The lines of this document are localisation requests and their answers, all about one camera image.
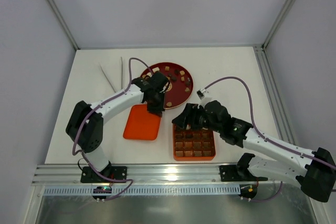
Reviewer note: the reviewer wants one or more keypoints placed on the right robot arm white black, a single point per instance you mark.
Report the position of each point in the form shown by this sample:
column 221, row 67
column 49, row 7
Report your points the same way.
column 311, row 171

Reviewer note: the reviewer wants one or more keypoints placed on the white rectangular chocolate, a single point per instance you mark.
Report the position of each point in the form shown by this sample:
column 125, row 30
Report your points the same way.
column 156, row 70

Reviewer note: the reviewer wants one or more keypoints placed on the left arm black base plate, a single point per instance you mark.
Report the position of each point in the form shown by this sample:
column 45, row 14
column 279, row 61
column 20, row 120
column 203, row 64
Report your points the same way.
column 115, row 174

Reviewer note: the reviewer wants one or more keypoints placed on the orange box lid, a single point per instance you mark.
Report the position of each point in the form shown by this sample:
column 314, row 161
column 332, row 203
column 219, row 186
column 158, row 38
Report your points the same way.
column 141, row 125

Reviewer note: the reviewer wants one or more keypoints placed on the orange chocolate box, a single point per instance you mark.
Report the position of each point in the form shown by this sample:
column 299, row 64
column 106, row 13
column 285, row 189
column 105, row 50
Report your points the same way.
column 193, row 145

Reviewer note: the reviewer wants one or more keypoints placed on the metal tweezers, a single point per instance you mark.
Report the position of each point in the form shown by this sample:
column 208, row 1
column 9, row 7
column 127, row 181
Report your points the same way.
column 112, row 71

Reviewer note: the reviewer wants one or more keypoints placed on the round dark red tray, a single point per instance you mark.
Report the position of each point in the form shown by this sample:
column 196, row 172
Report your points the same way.
column 179, row 79

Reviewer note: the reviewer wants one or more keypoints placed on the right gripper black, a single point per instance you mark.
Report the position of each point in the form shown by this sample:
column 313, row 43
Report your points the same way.
column 192, row 115

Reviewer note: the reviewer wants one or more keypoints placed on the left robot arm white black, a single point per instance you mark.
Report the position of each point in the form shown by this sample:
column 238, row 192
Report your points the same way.
column 85, row 126

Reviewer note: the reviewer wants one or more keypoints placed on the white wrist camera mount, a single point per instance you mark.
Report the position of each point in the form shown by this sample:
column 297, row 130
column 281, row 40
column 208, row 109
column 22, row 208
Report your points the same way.
column 204, row 97

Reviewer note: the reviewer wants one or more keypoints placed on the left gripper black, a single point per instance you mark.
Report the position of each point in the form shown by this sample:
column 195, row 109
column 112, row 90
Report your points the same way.
column 155, row 106

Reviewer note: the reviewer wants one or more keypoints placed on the slotted cable duct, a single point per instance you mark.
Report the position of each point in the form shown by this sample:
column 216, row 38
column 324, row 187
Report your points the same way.
column 143, row 190

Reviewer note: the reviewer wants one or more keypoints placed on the aluminium front rail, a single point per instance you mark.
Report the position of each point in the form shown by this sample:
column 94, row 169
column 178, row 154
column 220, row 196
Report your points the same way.
column 192, row 173

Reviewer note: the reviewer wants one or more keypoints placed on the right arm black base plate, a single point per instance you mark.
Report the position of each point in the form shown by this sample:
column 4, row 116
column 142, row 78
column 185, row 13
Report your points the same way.
column 229, row 173

